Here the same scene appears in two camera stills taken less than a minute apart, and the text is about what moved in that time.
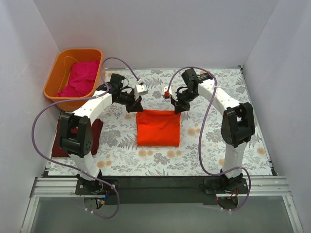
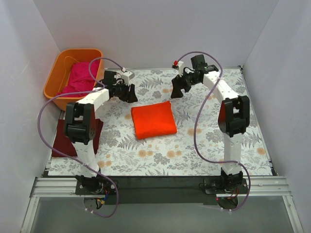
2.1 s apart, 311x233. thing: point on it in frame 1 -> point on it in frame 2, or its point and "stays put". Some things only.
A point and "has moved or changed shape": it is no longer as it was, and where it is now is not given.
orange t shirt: (158, 128) has moved or changed shape
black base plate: (161, 190) stays put
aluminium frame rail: (54, 187) stays put
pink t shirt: (81, 79) stays put
